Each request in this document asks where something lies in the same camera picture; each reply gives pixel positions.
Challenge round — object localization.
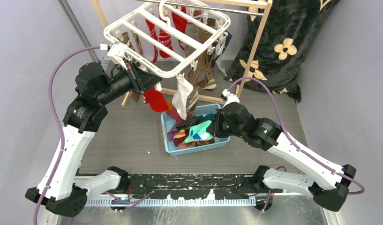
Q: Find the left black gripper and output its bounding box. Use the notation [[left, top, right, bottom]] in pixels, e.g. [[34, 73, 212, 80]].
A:
[[97, 60, 162, 105]]

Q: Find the red beige cuffed sock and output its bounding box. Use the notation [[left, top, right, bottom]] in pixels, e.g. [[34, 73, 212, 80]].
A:
[[143, 87, 169, 113]]

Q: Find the mint green sock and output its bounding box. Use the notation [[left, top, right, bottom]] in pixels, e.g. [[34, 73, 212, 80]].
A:
[[183, 120, 214, 143]]

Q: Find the white plastic clip hanger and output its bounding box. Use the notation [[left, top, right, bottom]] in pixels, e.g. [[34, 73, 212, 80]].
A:
[[104, 0, 231, 78]]

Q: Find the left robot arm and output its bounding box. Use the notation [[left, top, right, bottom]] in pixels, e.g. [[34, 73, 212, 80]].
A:
[[25, 61, 162, 218]]

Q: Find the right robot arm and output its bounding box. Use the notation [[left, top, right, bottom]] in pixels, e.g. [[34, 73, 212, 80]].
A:
[[207, 102, 356, 212]]

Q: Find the dark green sock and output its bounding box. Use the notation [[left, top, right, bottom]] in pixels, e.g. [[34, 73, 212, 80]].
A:
[[197, 113, 216, 123]]

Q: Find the brown striped sock rear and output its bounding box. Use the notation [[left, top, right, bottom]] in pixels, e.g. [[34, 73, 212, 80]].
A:
[[121, 31, 141, 67]]

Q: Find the black striped sock in basket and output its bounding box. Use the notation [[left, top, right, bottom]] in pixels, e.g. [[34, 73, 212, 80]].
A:
[[175, 116, 200, 130]]

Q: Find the red snowflake sock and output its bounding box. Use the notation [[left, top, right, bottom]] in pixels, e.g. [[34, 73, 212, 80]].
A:
[[145, 19, 173, 63]]

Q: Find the light blue plastic basket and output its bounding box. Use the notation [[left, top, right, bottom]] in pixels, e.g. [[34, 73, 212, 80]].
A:
[[160, 103, 230, 156]]

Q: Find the beige argyle sock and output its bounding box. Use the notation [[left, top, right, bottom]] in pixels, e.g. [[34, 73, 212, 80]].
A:
[[188, 69, 199, 112]]

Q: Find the red sock plain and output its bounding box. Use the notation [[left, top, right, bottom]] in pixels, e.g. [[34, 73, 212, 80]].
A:
[[171, 6, 187, 51]]

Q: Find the metal hanging rod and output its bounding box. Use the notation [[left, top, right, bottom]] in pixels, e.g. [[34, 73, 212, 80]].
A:
[[139, 0, 272, 16]]

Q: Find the black floral blanket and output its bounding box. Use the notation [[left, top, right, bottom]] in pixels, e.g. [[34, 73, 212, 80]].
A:
[[225, 0, 341, 103]]

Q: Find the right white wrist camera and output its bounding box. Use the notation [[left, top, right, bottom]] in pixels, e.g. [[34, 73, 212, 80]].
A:
[[220, 89, 240, 108]]

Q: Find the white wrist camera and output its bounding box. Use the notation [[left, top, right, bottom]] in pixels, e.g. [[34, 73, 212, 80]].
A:
[[98, 42, 131, 71], [220, 89, 240, 108]]

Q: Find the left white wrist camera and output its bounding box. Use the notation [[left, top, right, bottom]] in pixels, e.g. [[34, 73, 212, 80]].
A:
[[98, 42, 131, 71]]

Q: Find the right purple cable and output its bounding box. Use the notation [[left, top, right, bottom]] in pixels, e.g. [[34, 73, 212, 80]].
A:
[[226, 76, 366, 213]]

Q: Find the purple cable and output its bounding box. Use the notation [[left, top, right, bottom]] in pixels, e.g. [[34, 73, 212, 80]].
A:
[[32, 45, 151, 225], [226, 76, 366, 213]]

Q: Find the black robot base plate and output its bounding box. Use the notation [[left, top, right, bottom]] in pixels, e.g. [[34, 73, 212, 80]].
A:
[[99, 173, 284, 201]]

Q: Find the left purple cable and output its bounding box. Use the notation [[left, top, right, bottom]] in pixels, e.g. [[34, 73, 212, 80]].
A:
[[32, 45, 151, 225]]

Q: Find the wooden drying rack frame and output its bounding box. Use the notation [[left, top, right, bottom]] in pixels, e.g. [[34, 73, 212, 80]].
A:
[[91, 0, 273, 128]]

